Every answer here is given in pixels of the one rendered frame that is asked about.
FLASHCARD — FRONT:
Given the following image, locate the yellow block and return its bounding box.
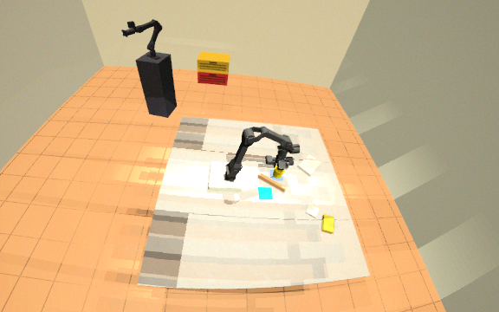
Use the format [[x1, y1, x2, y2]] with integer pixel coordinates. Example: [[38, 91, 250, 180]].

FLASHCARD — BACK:
[[321, 214, 334, 234]]

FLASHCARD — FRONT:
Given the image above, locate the yellow cup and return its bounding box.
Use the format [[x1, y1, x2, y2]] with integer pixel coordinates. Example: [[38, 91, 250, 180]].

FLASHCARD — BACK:
[[273, 166, 285, 179]]

